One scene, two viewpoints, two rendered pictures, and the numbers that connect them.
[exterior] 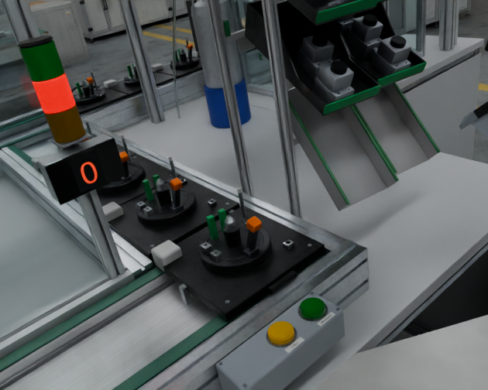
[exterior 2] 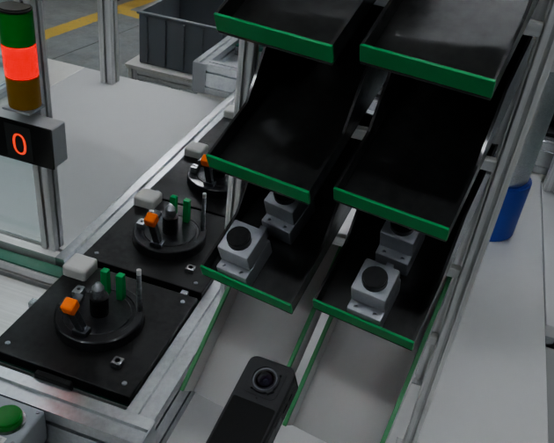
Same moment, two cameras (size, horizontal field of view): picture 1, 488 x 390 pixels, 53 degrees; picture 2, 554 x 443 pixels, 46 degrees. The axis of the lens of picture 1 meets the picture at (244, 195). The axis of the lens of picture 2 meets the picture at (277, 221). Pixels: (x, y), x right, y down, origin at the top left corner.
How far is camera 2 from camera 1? 0.88 m
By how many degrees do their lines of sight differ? 41
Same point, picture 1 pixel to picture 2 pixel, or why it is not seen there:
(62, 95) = (11, 65)
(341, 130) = (297, 321)
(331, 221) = not seen: hidden behind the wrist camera
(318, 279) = (65, 411)
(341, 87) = (232, 262)
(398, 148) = (351, 412)
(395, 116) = (400, 376)
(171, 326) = (3, 321)
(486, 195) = not seen: outside the picture
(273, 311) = (3, 387)
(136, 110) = not seen: hidden behind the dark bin
